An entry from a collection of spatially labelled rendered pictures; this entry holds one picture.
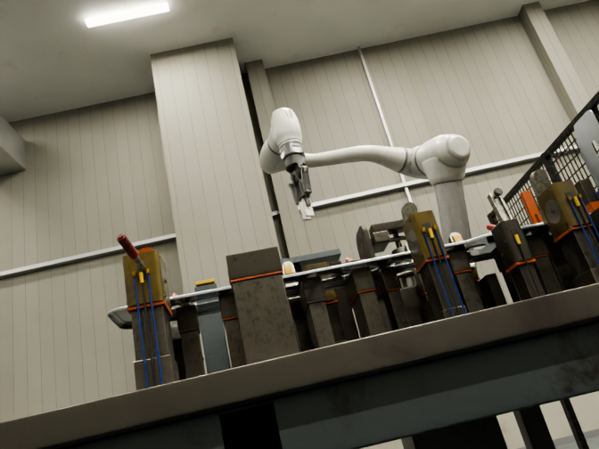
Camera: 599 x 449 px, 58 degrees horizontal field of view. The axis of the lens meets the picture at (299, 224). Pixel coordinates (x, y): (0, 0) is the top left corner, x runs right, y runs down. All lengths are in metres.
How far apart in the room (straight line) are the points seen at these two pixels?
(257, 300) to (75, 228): 8.24
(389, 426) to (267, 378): 0.16
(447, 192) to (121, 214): 7.57
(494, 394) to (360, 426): 0.17
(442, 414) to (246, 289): 0.61
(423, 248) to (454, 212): 0.75
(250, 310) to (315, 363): 0.54
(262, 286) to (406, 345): 0.58
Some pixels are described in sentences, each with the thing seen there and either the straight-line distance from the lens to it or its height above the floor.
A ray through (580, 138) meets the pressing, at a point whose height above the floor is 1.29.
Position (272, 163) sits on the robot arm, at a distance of 2.09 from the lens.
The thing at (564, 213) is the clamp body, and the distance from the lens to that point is 1.41.
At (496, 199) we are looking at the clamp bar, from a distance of 1.85.
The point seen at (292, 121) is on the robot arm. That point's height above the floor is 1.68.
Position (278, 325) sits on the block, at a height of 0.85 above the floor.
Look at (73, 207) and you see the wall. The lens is 9.54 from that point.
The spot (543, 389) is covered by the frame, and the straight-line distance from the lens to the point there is 0.75.
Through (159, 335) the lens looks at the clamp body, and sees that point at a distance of 1.17.
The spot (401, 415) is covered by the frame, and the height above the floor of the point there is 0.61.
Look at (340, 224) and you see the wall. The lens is 8.48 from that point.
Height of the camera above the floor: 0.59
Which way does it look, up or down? 23 degrees up
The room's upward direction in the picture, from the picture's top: 14 degrees counter-clockwise
